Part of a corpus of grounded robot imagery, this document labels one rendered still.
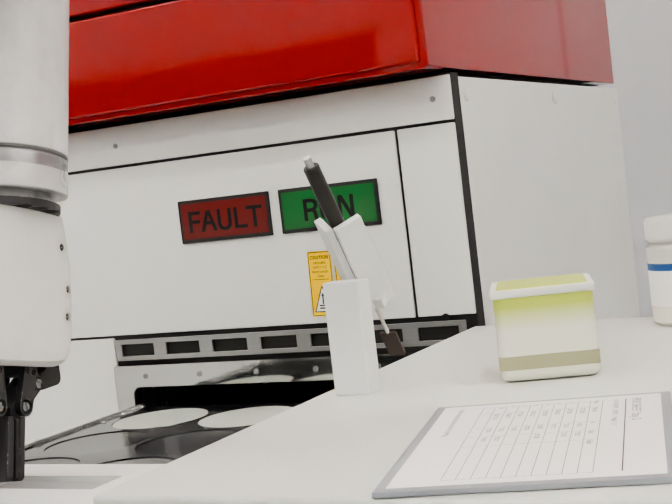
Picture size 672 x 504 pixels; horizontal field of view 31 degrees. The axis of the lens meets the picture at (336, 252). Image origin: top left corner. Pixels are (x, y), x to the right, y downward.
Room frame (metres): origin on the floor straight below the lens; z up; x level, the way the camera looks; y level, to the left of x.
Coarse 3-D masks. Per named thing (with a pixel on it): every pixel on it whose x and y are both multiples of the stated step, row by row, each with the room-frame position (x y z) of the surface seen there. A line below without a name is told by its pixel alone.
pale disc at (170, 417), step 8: (184, 408) 1.33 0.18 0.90; (192, 408) 1.32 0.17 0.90; (136, 416) 1.31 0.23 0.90; (144, 416) 1.31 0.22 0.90; (152, 416) 1.30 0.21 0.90; (160, 416) 1.30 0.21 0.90; (168, 416) 1.29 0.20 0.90; (176, 416) 1.28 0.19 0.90; (184, 416) 1.28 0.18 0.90; (192, 416) 1.27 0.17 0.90; (200, 416) 1.27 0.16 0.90; (120, 424) 1.27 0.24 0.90; (128, 424) 1.27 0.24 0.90; (136, 424) 1.26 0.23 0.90; (144, 424) 1.26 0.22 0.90; (152, 424) 1.25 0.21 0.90; (160, 424) 1.25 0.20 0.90; (168, 424) 1.24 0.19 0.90
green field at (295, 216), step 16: (288, 192) 1.32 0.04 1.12; (304, 192) 1.31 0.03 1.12; (336, 192) 1.29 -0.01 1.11; (352, 192) 1.28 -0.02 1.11; (368, 192) 1.28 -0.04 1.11; (288, 208) 1.32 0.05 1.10; (304, 208) 1.31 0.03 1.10; (320, 208) 1.30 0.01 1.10; (352, 208) 1.28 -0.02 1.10; (368, 208) 1.28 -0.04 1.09; (288, 224) 1.32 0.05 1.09; (304, 224) 1.31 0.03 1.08
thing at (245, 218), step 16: (192, 208) 1.37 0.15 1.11; (208, 208) 1.36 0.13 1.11; (224, 208) 1.36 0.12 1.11; (240, 208) 1.35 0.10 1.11; (256, 208) 1.34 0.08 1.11; (192, 224) 1.38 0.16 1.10; (208, 224) 1.37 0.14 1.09; (224, 224) 1.36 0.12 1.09; (240, 224) 1.35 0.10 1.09; (256, 224) 1.34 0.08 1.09
